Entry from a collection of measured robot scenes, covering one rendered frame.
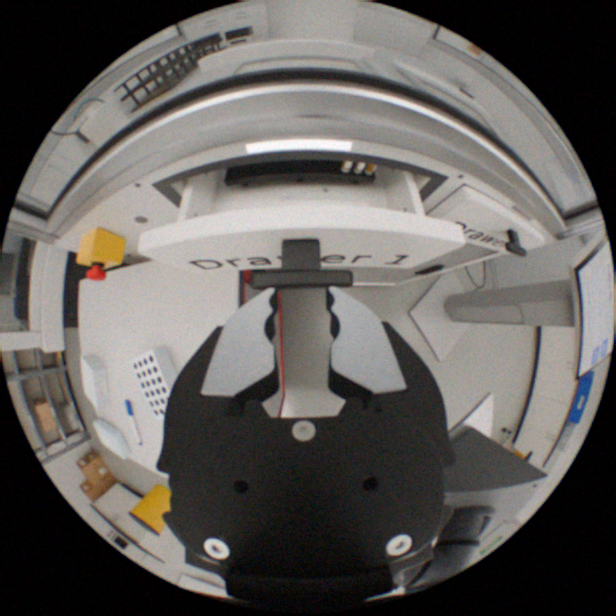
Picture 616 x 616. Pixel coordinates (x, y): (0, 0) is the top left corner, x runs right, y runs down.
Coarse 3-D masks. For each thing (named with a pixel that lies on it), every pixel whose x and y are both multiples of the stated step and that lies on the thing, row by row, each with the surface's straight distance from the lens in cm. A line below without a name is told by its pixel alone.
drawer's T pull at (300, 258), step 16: (288, 240) 14; (304, 240) 14; (288, 256) 13; (304, 256) 13; (320, 256) 14; (256, 272) 13; (272, 272) 13; (288, 272) 13; (304, 272) 13; (320, 272) 13; (336, 272) 13; (256, 288) 13; (288, 288) 14
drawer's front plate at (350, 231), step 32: (192, 224) 15; (224, 224) 14; (256, 224) 13; (288, 224) 12; (320, 224) 12; (352, 224) 13; (384, 224) 14; (416, 224) 15; (448, 224) 18; (160, 256) 19; (192, 256) 19; (224, 256) 18; (256, 256) 18; (352, 256) 19; (384, 256) 20; (416, 256) 21
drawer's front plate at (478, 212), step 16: (464, 192) 24; (448, 208) 25; (464, 208) 25; (480, 208) 26; (496, 208) 28; (480, 224) 30; (496, 224) 32; (512, 224) 33; (528, 224) 39; (496, 240) 39; (528, 240) 43
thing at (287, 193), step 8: (280, 192) 24; (288, 192) 24; (296, 192) 24; (304, 192) 24; (312, 192) 24; (320, 192) 24; (328, 192) 24; (336, 192) 24; (344, 192) 24; (352, 192) 24; (360, 192) 25; (288, 200) 24; (344, 200) 25; (352, 200) 25; (360, 200) 25
